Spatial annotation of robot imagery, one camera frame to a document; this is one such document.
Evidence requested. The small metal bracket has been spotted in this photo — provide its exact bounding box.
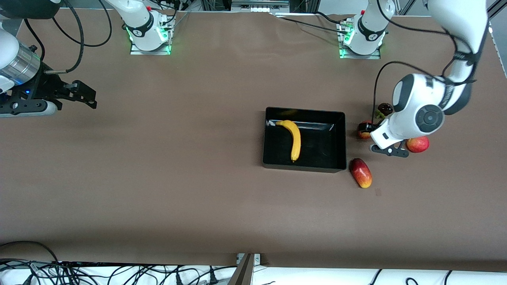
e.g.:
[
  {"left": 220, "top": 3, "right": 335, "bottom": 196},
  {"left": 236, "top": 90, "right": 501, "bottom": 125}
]
[{"left": 236, "top": 253, "right": 261, "bottom": 265}]

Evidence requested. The red yellow mango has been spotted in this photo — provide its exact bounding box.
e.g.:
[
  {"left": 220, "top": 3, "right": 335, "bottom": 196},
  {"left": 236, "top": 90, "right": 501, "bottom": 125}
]
[{"left": 349, "top": 158, "right": 373, "bottom": 189}]

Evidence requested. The black cable with metal plug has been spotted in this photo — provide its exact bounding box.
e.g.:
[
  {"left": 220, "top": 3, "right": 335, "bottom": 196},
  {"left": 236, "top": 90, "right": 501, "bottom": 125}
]
[{"left": 44, "top": 0, "right": 86, "bottom": 75}]

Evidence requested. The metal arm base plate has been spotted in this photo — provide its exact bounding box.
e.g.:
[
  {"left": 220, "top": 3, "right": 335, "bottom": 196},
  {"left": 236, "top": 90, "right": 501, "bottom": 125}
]
[
  {"left": 130, "top": 16, "right": 172, "bottom": 55},
  {"left": 339, "top": 18, "right": 381, "bottom": 60}
]

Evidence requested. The black looped cable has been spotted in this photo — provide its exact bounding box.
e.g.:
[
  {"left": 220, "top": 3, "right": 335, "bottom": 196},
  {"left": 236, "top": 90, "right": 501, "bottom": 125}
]
[{"left": 79, "top": 0, "right": 113, "bottom": 48}]

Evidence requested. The black arched cable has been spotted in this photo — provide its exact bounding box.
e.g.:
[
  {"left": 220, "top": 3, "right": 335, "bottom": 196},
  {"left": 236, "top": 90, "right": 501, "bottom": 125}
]
[{"left": 0, "top": 240, "right": 60, "bottom": 263}]

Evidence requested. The dark purple mangosteen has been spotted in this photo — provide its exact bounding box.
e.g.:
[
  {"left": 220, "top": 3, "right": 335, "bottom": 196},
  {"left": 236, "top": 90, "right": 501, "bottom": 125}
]
[{"left": 375, "top": 103, "right": 394, "bottom": 119}]

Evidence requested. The thin black cable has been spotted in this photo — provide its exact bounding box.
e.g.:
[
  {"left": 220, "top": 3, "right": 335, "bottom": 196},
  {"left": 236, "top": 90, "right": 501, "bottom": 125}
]
[{"left": 24, "top": 18, "right": 46, "bottom": 62}]

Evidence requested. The black rectangular plastic box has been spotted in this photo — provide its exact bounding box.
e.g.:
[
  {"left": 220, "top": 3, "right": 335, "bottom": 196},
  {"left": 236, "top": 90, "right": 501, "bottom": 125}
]
[{"left": 263, "top": 106, "right": 347, "bottom": 174}]

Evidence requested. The yellow banana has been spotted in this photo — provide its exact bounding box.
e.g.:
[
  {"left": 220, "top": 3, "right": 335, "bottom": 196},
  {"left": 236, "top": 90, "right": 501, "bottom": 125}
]
[{"left": 276, "top": 120, "right": 302, "bottom": 163}]

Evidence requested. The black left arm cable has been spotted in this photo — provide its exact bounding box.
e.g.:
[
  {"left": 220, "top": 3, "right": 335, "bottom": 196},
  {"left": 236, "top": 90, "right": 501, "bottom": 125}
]
[{"left": 372, "top": 0, "right": 490, "bottom": 119}]

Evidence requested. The white power strip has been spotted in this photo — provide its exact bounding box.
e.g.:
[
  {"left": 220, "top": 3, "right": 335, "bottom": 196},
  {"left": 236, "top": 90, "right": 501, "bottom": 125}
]
[{"left": 231, "top": 0, "right": 290, "bottom": 13}]

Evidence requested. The red pomegranate fruit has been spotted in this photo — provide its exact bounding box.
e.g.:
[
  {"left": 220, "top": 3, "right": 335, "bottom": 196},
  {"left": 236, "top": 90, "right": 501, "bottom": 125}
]
[{"left": 407, "top": 136, "right": 430, "bottom": 154}]

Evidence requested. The aluminium frame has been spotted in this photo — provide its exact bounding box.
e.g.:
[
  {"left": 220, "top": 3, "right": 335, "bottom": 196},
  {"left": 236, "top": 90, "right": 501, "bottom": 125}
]
[{"left": 200, "top": 0, "right": 318, "bottom": 13}]

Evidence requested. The aluminium profile bar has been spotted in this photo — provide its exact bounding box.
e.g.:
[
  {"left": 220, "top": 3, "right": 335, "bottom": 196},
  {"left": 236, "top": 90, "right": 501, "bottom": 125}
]
[{"left": 227, "top": 253, "right": 254, "bottom": 285}]

